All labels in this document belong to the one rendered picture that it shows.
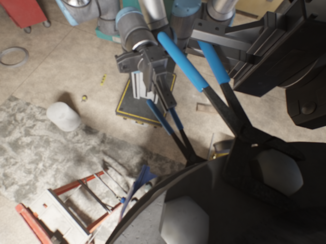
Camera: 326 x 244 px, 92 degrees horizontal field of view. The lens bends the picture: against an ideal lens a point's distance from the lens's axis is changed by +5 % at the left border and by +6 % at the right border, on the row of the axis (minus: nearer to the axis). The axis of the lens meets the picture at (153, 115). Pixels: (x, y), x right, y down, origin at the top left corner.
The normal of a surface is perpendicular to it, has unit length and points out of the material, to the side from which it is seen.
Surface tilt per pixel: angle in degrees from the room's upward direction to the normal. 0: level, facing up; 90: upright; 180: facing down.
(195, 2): 5
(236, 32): 90
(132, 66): 90
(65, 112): 0
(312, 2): 0
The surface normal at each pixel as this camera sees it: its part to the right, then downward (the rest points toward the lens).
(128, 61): 0.36, 0.86
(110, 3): 0.58, 0.75
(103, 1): 0.58, 0.54
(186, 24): 0.00, 0.90
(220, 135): 0.07, -0.40
